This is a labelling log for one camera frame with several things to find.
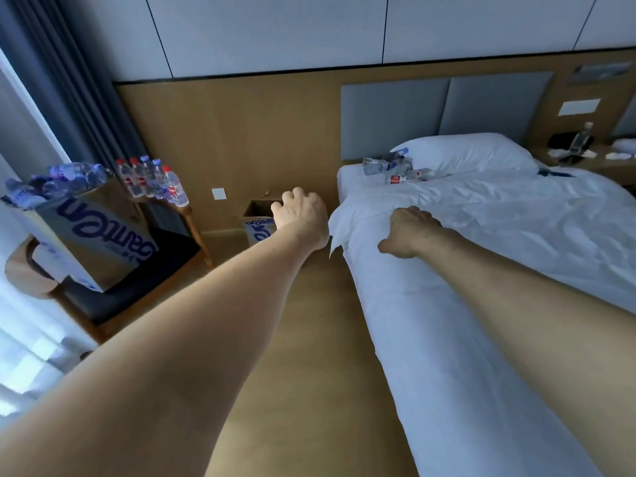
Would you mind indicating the person's right hand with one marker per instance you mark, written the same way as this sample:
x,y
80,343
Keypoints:
x,y
412,230

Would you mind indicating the person's left hand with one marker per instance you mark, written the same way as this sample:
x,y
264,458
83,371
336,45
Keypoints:
x,y
303,218

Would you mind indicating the person's right thumb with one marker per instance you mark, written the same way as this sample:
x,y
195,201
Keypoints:
x,y
388,246

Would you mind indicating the person's left fingers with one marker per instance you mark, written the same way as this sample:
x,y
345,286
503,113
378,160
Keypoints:
x,y
293,196

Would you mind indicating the person's right forearm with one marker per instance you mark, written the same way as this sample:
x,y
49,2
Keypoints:
x,y
546,332

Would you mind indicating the person's left forearm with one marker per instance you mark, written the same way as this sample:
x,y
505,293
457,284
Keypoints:
x,y
174,352

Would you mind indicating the small blue-printed cardboard box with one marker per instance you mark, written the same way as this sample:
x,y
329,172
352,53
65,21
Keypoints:
x,y
258,226

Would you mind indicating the lying bottle with red label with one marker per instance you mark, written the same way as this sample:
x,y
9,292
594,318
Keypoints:
x,y
407,177

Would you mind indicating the clear empty plastic bottle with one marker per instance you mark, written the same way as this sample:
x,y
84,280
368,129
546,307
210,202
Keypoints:
x,y
375,166
402,166

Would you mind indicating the clear bottle with blue cap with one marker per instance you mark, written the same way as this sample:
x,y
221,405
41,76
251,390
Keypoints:
x,y
396,154

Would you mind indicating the wooden side table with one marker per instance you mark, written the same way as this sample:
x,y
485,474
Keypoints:
x,y
191,228

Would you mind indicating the white pillow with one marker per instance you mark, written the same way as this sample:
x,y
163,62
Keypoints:
x,y
467,152

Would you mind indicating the grey padded headboard panel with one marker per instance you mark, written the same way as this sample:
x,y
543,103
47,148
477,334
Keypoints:
x,y
497,104
392,119

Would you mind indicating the white bed duvet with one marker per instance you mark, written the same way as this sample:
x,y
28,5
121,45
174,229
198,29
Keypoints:
x,y
437,367

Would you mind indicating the dark blue remote control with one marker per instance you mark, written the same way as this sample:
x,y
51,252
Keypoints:
x,y
554,172

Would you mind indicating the wooden chair with dark cushion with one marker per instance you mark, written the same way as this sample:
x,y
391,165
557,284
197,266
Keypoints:
x,y
124,288

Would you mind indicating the white tissue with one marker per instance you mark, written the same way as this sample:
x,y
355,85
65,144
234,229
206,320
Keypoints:
x,y
561,153

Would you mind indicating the black telephone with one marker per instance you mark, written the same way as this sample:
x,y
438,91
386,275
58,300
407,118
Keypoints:
x,y
560,143

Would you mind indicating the large blue-printed cardboard box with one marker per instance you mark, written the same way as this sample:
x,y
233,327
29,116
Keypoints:
x,y
94,238

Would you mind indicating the clear bottle on nightstand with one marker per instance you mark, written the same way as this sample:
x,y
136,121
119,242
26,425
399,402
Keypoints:
x,y
581,138

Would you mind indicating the wooden nightstand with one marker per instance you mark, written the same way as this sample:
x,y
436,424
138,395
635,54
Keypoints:
x,y
606,166

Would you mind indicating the pile of empty plastic bottles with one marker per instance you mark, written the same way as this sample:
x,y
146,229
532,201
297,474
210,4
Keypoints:
x,y
54,181

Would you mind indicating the dark grey curtain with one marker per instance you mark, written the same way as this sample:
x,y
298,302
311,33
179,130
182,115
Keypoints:
x,y
69,69

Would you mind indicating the white bedding of neighbouring bed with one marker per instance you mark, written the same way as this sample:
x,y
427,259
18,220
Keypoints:
x,y
626,146

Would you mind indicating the white sheer curtain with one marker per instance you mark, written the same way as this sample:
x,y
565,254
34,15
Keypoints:
x,y
25,337

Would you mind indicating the white wall socket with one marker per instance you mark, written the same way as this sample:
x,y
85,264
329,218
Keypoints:
x,y
219,194

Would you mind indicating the white wall switch panel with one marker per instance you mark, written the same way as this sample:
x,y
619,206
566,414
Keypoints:
x,y
579,107

